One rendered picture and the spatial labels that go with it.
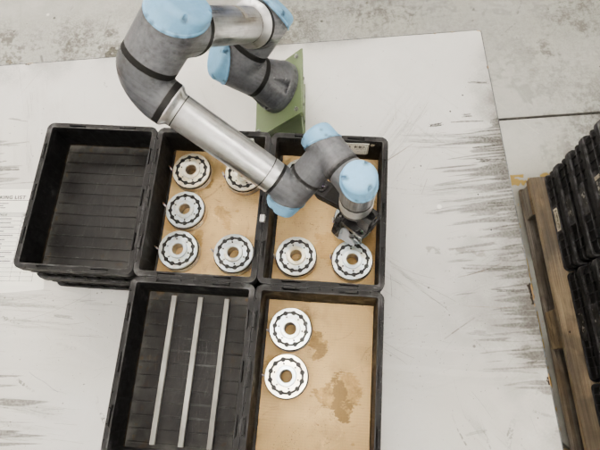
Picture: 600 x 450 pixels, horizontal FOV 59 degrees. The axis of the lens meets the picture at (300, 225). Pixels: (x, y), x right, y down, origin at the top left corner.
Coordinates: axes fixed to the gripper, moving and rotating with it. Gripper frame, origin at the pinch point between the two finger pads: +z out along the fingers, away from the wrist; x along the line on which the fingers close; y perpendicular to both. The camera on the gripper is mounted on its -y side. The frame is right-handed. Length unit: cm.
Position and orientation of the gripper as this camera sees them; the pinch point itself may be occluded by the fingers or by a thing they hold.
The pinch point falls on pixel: (345, 227)
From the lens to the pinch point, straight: 135.7
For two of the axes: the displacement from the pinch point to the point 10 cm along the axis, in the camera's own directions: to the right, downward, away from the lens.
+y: 7.5, 6.2, -2.4
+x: 6.6, -7.2, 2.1
